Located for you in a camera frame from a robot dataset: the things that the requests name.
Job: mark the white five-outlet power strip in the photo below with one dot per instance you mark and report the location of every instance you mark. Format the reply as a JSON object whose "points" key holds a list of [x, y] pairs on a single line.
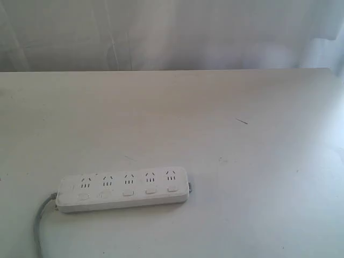
{"points": [[118, 190]]}

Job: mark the white backdrop curtain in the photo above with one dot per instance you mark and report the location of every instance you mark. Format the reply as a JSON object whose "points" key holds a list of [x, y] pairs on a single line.
{"points": [[176, 35]]}

